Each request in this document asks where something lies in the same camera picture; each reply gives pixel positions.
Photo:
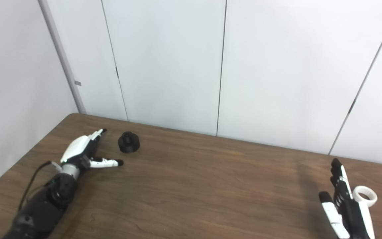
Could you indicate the round black plastic part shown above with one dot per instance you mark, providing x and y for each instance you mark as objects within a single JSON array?
[{"x": 128, "y": 146}]

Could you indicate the small grey tag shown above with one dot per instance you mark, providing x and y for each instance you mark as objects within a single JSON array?
[{"x": 77, "y": 83}]

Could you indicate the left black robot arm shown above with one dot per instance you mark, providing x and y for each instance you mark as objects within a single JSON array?
[{"x": 45, "y": 205}]

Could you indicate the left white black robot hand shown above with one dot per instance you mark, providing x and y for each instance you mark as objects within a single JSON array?
[{"x": 76, "y": 147}]

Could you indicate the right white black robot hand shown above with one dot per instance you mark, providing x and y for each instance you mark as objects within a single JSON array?
[{"x": 351, "y": 215}]

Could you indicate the grey wall corner post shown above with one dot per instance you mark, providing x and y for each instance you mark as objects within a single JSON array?
[{"x": 63, "y": 59}]

